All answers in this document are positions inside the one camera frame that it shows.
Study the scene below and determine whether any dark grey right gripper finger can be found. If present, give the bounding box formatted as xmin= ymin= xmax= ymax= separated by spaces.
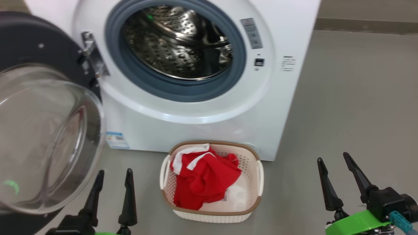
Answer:
xmin=343 ymin=151 xmax=379 ymax=203
xmin=317 ymin=158 xmax=344 ymax=212

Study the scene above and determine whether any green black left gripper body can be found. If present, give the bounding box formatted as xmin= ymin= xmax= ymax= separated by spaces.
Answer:
xmin=46 ymin=215 xmax=132 ymax=235

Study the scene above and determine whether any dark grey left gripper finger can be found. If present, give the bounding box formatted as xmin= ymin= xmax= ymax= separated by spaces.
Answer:
xmin=118 ymin=168 xmax=138 ymax=227
xmin=78 ymin=170 xmax=105 ymax=227

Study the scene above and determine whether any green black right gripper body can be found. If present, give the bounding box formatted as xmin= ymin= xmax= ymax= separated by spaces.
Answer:
xmin=325 ymin=187 xmax=418 ymax=235

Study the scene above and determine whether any red and white garment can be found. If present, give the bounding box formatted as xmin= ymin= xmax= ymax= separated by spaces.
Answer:
xmin=170 ymin=144 xmax=242 ymax=211

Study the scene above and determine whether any round black glass washer door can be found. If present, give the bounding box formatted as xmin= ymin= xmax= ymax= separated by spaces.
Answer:
xmin=0 ymin=11 xmax=107 ymax=235

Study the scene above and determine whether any cream laundry basket brown rim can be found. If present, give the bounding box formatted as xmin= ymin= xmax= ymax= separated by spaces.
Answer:
xmin=159 ymin=140 xmax=265 ymax=224

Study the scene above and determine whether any white front-load washing machine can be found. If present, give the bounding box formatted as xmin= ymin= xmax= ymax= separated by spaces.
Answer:
xmin=24 ymin=0 xmax=322 ymax=162

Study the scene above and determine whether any metal door hinge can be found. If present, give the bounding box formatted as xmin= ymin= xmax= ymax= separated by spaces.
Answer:
xmin=80 ymin=31 xmax=110 ymax=79

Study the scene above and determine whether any stainless steel washing machine drum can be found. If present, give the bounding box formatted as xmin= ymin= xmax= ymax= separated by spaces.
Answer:
xmin=121 ymin=5 xmax=234 ymax=81

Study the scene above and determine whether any blue energy label sticker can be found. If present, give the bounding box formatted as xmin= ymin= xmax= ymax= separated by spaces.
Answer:
xmin=105 ymin=132 xmax=130 ymax=150

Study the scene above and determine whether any round drain filter cover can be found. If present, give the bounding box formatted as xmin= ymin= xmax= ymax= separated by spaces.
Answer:
xmin=237 ymin=142 xmax=262 ymax=154

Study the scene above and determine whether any black text sticker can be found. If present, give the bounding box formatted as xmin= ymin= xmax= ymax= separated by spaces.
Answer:
xmin=281 ymin=55 xmax=296 ymax=72

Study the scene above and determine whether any grey baseboard strip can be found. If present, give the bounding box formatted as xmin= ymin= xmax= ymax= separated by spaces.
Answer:
xmin=314 ymin=18 xmax=418 ymax=35

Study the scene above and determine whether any grey instruction label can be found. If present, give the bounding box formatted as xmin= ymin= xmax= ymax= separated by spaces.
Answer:
xmin=240 ymin=18 xmax=264 ymax=50

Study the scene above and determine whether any teal cable connector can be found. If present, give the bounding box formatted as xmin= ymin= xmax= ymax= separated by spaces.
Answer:
xmin=389 ymin=211 xmax=414 ymax=234

